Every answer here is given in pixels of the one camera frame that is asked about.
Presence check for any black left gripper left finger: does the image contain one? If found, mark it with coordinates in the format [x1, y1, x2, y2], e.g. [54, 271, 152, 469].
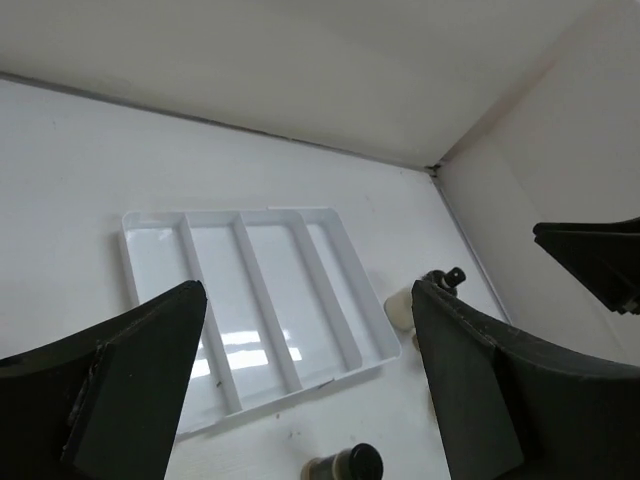
[1, 281, 207, 479]

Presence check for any white divided organizer tray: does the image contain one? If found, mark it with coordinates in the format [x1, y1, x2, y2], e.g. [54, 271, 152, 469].
[120, 208, 402, 438]

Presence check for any black cap cream bottle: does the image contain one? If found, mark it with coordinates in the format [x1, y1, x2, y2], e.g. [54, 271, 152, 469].
[384, 268, 467, 333]

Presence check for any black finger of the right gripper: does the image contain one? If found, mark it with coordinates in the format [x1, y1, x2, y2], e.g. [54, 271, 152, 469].
[533, 218, 639, 314]

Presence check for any black cap spice jar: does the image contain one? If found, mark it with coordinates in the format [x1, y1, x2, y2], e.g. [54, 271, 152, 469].
[300, 443, 384, 480]

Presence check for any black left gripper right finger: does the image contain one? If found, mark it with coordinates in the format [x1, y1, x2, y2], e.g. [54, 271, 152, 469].
[412, 280, 639, 479]

